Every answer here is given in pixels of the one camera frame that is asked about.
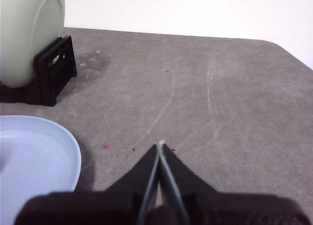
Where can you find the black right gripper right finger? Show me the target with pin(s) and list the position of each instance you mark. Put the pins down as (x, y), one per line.
(215, 205)

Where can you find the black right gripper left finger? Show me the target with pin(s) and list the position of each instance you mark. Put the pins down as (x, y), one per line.
(117, 203)

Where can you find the blue plate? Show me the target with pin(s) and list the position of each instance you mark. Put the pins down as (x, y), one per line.
(36, 156)

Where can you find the black plate rack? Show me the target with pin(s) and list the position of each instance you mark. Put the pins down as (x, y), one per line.
(53, 71)

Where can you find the pale green plate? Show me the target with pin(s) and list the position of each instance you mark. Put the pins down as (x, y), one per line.
(22, 39)

